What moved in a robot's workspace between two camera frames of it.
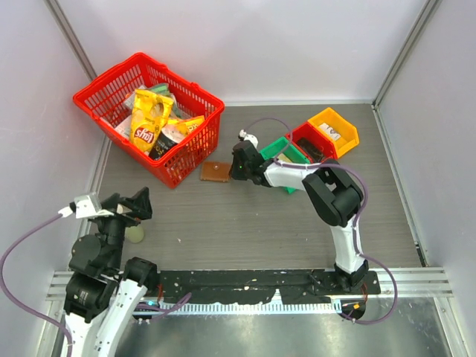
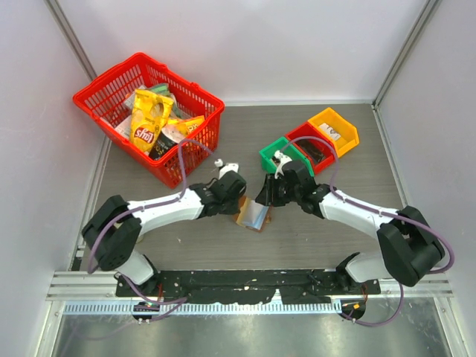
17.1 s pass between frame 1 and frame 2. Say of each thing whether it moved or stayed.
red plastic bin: stayed
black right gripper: moved
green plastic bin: stayed
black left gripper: moved
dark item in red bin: stayed
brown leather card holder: moved
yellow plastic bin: stayed
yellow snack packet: stayed
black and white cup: stayed
